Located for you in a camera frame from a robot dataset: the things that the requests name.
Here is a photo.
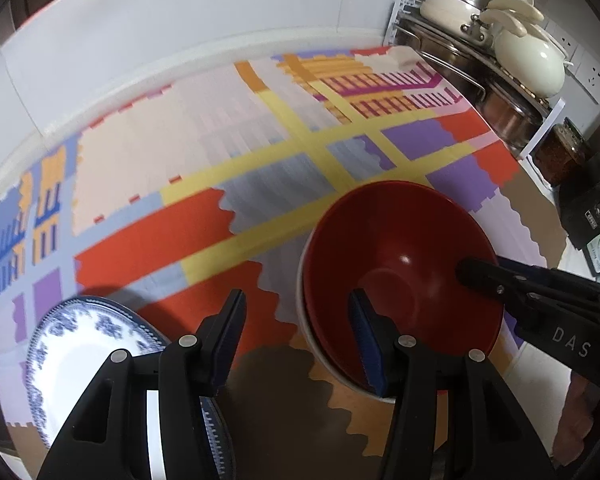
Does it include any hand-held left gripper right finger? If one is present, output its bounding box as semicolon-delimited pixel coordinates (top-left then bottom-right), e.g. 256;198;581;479
348;290;551;480

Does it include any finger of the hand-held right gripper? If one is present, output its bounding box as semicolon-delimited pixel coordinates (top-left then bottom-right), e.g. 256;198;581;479
455;255;600;312

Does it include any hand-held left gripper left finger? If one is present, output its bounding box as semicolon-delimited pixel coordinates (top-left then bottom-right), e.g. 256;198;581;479
36;288;247;480

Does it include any white bowl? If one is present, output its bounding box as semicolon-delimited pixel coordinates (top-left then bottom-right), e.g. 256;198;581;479
296;240;398;403

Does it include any red and black bowl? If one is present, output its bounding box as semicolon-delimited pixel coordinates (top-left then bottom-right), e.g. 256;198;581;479
302;180;505;393

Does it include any blue floral plate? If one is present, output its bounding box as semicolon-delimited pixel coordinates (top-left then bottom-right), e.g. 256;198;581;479
25;296;237;480

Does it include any person's right hand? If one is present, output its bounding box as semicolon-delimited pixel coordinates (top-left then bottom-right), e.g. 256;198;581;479
555;370;600;461

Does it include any glass jar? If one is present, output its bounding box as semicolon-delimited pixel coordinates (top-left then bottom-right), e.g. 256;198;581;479
535;119;592;187

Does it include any steel pot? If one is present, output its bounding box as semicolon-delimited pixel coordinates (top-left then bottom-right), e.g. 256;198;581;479
397;20;486;91
475;80;551;151

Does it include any colourful patterned mat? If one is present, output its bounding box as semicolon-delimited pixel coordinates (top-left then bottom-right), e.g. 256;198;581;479
0;45;548;480

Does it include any cream kettle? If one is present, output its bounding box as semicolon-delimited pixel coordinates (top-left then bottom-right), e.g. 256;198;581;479
480;0;573;98

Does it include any cream pot with glass lid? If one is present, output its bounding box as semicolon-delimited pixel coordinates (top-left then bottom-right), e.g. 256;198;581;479
420;0;496;43

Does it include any white pot rack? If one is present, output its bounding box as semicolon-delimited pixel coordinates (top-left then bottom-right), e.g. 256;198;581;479
382;0;566;161

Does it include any white wall socket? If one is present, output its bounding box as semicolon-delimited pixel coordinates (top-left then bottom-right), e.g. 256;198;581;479
555;25;581;61
575;50;600;103

